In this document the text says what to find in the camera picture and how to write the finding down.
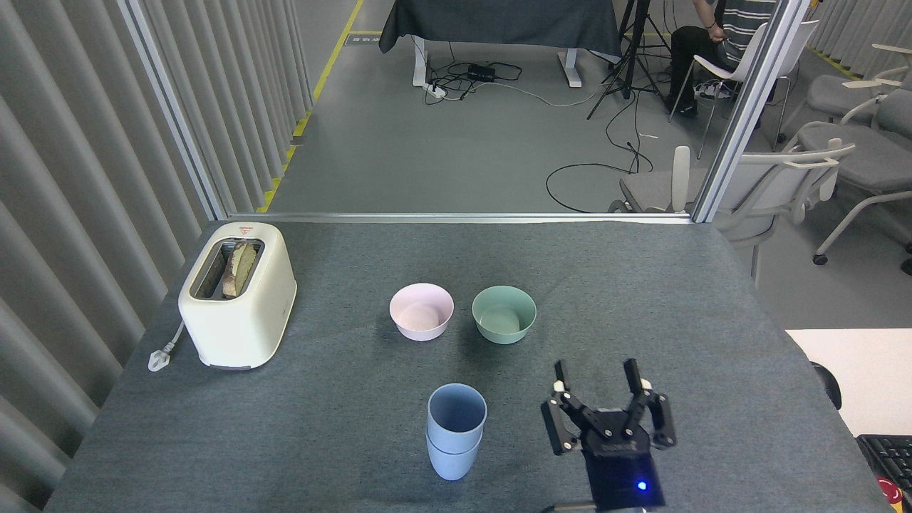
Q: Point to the white plastic chair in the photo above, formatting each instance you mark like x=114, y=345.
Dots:
x=744, y=64

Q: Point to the bread slice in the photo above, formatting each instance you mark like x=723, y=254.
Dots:
x=240, y=269

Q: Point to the black rounded object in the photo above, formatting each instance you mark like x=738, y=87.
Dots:
x=828, y=385

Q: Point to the seated person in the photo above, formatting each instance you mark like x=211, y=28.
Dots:
x=741, y=28

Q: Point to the white side table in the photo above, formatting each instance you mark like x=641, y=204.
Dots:
x=862, y=370

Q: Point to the table with dark cloth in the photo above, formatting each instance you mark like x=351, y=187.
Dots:
x=499, y=21

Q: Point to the white power strip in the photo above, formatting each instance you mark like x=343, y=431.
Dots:
x=435, y=90

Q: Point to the red round object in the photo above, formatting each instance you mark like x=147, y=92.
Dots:
x=890, y=493

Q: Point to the black power adapter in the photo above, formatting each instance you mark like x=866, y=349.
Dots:
x=482, y=73

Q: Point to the blue plastic cup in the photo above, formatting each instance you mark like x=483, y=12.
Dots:
x=451, y=463
x=456, y=417

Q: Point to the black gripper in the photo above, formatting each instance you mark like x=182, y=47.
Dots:
x=620, y=470

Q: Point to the pink bowl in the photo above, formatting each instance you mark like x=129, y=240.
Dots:
x=422, y=313

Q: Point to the grey office chair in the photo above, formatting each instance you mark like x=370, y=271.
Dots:
x=841, y=92
x=869, y=164
x=755, y=185

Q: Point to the cream toaster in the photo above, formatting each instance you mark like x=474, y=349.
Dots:
x=242, y=328

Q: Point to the silver frame post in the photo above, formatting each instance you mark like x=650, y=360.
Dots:
x=748, y=107
x=174, y=114

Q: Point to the green bowl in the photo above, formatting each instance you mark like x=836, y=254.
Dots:
x=504, y=317

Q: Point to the black tripod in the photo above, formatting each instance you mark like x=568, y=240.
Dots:
x=630, y=50

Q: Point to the silver frame rail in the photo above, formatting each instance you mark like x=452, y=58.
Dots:
x=356, y=217

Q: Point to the black keyboard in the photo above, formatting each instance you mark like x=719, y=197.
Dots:
x=890, y=456

